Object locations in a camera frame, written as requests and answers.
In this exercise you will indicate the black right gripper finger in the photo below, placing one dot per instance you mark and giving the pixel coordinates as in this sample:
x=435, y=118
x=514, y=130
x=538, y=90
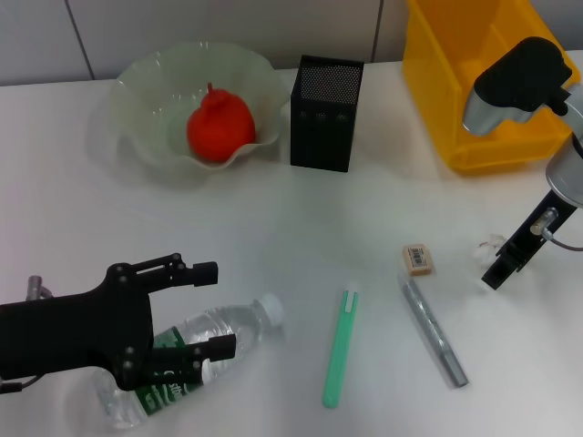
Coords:
x=503, y=268

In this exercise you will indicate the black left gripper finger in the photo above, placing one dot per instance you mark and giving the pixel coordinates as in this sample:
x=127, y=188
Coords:
x=200, y=274
x=200, y=357

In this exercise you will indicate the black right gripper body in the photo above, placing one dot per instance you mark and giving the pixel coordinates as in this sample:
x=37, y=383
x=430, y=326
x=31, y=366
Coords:
x=537, y=223

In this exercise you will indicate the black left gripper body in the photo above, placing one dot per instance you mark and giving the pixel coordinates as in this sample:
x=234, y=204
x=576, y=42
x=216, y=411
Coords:
x=73, y=328

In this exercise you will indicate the white paper ball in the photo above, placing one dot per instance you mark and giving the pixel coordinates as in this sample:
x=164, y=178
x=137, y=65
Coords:
x=487, y=248

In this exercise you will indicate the clear water bottle green label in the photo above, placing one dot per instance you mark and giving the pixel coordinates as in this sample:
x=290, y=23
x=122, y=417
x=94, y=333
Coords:
x=241, y=318

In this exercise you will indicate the mint green pen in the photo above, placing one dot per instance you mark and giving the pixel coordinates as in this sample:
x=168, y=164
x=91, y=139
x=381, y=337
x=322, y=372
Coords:
x=339, y=346

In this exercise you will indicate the red pomegranate toy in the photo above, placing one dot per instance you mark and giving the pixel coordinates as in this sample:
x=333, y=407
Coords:
x=221, y=127

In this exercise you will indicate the beige eraser with barcode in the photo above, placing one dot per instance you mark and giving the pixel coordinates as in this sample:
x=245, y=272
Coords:
x=417, y=260

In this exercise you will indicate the grey pen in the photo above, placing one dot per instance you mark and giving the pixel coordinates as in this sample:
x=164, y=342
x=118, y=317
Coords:
x=430, y=330

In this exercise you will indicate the green glass fruit bowl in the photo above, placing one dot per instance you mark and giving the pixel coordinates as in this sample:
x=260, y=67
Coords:
x=150, y=114

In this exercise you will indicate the black mesh pen holder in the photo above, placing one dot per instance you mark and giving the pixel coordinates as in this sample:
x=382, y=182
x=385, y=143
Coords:
x=323, y=127

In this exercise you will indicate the yellow plastic storage bin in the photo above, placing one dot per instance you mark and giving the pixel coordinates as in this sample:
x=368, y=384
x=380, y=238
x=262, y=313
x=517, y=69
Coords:
x=437, y=91

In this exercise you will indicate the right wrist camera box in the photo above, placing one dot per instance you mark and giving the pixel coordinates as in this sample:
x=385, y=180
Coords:
x=514, y=86

